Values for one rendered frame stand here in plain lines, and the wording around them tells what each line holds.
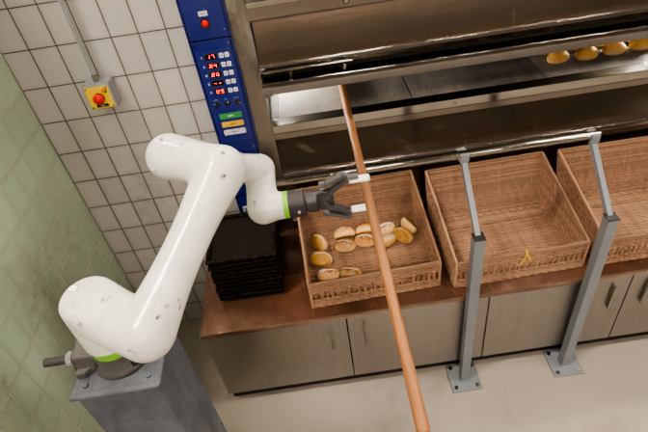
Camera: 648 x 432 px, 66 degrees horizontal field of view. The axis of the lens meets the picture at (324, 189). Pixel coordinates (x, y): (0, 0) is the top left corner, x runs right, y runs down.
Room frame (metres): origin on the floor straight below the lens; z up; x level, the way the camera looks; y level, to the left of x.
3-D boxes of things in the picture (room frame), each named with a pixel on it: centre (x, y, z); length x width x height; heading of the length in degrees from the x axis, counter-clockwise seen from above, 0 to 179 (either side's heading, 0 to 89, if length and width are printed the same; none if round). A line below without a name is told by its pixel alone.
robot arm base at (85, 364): (0.79, 0.63, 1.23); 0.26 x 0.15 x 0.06; 91
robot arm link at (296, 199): (1.28, 0.09, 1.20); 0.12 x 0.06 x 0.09; 179
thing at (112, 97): (1.78, 0.78, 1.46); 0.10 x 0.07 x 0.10; 90
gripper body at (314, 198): (1.28, 0.02, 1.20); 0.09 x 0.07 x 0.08; 89
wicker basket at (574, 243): (1.55, -0.74, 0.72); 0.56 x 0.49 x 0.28; 91
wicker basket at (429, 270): (1.56, -0.14, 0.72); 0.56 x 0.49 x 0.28; 92
